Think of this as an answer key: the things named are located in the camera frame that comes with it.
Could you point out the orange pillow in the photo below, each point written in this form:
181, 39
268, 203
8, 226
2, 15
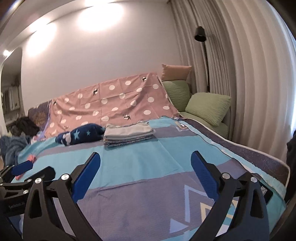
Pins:
175, 72

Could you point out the beige curtain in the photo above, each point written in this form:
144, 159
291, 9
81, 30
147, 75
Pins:
251, 55

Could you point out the pink polka dot sheet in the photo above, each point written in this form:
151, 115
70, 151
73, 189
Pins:
120, 102

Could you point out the dark clothes pile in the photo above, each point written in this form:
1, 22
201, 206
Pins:
24, 125

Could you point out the navy star fleece blanket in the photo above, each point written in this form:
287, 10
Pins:
90, 132

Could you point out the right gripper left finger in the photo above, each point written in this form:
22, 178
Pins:
41, 220

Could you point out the folded floral garment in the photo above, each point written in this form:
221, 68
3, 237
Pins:
115, 143

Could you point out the green pillow far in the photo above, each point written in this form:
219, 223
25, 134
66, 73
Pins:
178, 92

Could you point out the purple patterned headboard pillow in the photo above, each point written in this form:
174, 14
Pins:
40, 114

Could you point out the green pillow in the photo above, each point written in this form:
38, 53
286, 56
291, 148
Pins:
178, 92
211, 107

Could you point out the blue denim garment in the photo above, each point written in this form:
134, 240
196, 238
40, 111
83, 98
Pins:
11, 147

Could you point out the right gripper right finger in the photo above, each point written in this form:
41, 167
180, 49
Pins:
250, 219

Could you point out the grey t-shirt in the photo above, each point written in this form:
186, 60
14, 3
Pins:
118, 133

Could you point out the folded coral pink garment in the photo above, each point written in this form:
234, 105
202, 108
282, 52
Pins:
31, 158

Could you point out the black phone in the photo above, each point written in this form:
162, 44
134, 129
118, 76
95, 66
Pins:
266, 191

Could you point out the black floor lamp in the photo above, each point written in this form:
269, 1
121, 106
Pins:
200, 37

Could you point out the green pillow near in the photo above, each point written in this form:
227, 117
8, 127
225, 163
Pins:
211, 107

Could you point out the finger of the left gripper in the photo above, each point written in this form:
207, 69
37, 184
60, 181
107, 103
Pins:
45, 176
21, 168

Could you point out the blue patterned bedspread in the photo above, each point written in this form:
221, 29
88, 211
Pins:
149, 190

